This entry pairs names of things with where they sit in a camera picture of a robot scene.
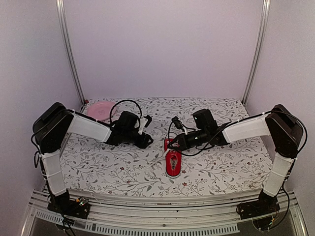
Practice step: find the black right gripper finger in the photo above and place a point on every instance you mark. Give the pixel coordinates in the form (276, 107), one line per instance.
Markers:
(179, 139)
(177, 146)

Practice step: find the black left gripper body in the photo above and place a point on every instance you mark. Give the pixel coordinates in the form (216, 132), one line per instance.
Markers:
(129, 138)

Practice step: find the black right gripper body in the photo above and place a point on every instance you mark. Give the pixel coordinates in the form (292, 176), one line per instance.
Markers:
(202, 138)

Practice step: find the red canvas sneaker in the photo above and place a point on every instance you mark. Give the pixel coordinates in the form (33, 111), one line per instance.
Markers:
(172, 158)

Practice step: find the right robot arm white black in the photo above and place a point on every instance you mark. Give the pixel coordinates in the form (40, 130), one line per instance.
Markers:
(284, 134)

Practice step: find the pink plastic plate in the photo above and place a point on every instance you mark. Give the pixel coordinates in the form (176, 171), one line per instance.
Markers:
(100, 110)

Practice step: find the floral patterned table mat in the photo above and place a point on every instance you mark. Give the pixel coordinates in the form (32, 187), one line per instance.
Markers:
(91, 166)

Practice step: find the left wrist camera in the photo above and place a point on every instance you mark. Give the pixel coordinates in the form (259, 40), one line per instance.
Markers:
(144, 122)

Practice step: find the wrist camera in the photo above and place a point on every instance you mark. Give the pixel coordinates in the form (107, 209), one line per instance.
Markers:
(144, 122)
(179, 125)

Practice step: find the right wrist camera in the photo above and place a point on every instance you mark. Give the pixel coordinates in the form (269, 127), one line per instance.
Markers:
(179, 125)

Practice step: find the front aluminium rail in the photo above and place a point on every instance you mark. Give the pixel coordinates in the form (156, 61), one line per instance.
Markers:
(113, 215)

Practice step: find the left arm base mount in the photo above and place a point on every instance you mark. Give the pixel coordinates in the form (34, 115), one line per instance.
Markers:
(78, 208)

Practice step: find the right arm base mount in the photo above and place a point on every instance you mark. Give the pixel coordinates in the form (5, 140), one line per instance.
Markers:
(266, 212)

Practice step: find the left aluminium frame post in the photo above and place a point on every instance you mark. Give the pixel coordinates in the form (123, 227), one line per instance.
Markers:
(68, 48)

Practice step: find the aluminium frame post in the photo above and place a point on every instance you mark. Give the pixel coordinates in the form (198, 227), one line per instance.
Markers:
(257, 51)
(68, 48)

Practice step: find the right aluminium frame post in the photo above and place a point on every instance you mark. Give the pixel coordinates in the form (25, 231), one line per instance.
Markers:
(257, 51)

